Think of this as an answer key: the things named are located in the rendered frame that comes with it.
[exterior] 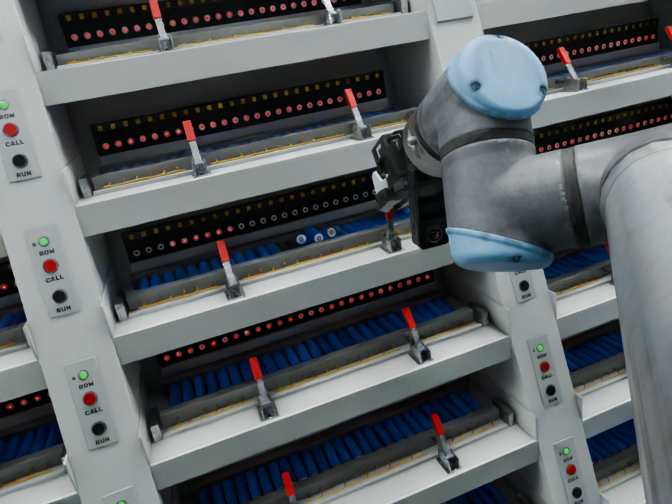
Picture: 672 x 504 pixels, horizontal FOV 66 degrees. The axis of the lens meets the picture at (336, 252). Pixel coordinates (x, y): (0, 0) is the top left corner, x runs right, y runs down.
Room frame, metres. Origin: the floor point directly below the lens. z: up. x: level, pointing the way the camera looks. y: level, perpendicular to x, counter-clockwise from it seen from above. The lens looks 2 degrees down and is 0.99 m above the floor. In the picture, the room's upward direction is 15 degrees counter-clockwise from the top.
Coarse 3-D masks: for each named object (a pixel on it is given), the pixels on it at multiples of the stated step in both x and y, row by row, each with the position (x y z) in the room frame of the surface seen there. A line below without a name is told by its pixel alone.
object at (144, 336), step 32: (288, 224) 0.96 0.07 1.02; (160, 256) 0.90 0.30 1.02; (192, 256) 0.92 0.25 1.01; (352, 256) 0.86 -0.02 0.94; (384, 256) 0.83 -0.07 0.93; (416, 256) 0.85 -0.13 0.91; (448, 256) 0.87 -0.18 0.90; (128, 288) 0.89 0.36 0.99; (256, 288) 0.80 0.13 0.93; (288, 288) 0.79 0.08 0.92; (320, 288) 0.80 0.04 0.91; (352, 288) 0.82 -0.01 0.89; (128, 320) 0.77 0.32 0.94; (160, 320) 0.75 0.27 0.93; (192, 320) 0.75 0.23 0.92; (224, 320) 0.76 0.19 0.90; (256, 320) 0.78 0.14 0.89; (128, 352) 0.73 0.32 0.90; (160, 352) 0.75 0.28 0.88
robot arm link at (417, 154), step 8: (408, 120) 0.61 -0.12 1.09; (408, 128) 0.60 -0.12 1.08; (408, 136) 0.60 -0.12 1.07; (416, 136) 0.58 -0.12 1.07; (408, 144) 0.59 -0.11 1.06; (416, 144) 0.59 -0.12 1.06; (408, 152) 0.61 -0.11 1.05; (416, 152) 0.60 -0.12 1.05; (424, 152) 0.58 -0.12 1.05; (416, 160) 0.60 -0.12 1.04; (424, 160) 0.59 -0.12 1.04; (432, 160) 0.58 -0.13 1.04; (424, 168) 0.60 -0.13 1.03; (432, 168) 0.60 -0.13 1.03; (440, 168) 0.59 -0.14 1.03; (440, 176) 0.61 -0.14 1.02
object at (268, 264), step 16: (384, 224) 0.91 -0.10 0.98; (400, 224) 0.90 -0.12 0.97; (336, 240) 0.87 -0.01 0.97; (352, 240) 0.88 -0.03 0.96; (368, 240) 0.89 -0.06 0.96; (272, 256) 0.85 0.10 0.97; (288, 256) 0.85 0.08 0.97; (304, 256) 0.86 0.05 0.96; (320, 256) 0.87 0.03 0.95; (208, 272) 0.83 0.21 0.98; (224, 272) 0.83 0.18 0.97; (240, 272) 0.83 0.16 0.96; (256, 272) 0.84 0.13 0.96; (160, 288) 0.80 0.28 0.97; (176, 288) 0.81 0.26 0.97; (192, 288) 0.82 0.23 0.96; (208, 288) 0.81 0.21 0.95; (128, 304) 0.79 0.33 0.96; (144, 304) 0.79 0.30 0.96
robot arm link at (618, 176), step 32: (576, 160) 0.43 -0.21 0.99; (608, 160) 0.41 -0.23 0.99; (640, 160) 0.35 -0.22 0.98; (576, 192) 0.42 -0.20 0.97; (608, 192) 0.37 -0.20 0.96; (640, 192) 0.29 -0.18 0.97; (576, 224) 0.43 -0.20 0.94; (608, 224) 0.33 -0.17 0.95; (640, 224) 0.25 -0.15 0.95; (640, 256) 0.23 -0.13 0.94; (640, 288) 0.20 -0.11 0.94; (640, 320) 0.19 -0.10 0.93; (640, 352) 0.17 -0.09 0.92; (640, 384) 0.16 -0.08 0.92; (640, 416) 0.15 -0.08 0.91; (640, 448) 0.15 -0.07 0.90
